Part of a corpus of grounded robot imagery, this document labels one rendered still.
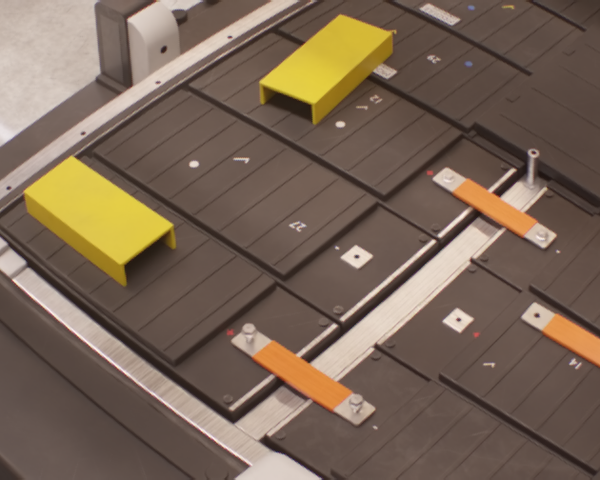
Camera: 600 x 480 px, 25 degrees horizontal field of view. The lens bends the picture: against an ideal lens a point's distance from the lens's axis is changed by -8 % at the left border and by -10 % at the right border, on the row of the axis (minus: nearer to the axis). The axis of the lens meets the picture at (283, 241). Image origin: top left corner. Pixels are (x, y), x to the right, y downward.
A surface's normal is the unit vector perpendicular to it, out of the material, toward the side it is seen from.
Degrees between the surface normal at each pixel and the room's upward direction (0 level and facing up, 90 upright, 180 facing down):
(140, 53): 90
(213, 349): 0
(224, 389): 0
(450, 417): 0
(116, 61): 90
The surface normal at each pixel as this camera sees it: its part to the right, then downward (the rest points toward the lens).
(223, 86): -0.04, -0.72
